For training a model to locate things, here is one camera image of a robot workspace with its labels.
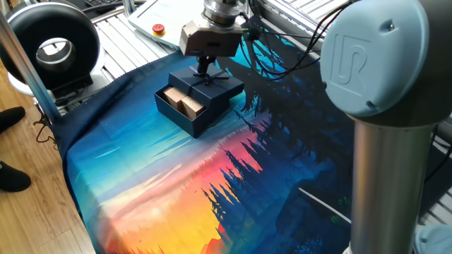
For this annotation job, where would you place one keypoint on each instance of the black keyboard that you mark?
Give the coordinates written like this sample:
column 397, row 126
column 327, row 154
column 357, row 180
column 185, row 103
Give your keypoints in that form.
column 100, row 2

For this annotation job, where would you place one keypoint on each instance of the sunset forest print tablecloth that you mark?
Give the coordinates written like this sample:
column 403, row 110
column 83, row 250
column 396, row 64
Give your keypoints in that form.
column 159, row 169

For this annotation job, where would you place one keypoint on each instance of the navy gift box lid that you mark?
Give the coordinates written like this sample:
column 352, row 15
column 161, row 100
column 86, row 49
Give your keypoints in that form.
column 219, row 91

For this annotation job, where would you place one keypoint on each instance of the white teach pendant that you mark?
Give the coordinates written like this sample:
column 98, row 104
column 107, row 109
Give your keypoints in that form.
column 159, row 16

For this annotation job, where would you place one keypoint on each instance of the navy gift box base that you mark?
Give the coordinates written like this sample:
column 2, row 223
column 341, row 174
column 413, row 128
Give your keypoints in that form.
column 192, row 125

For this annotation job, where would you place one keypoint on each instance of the short silver post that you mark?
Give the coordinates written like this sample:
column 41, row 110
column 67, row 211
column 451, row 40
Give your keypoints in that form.
column 128, row 7

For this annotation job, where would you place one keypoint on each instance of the aluminium frame post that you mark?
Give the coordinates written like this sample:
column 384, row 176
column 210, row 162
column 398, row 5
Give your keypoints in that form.
column 31, row 77

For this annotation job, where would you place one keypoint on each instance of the aluminium linear rail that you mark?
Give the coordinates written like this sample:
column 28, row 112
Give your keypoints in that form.
column 289, row 21

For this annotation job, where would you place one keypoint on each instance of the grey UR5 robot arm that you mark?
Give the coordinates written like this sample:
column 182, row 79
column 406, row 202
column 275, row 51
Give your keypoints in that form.
column 388, row 176

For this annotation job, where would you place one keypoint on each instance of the grey Schunk gripper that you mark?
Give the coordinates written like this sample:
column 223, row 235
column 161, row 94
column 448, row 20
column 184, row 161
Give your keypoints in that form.
column 215, row 44

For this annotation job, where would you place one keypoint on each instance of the silver force torque sensor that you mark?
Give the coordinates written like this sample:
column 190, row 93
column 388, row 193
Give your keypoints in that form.
column 221, row 12

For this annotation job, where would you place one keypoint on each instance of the white gripper adapter plate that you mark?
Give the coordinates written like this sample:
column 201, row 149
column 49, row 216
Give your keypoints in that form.
column 219, row 27

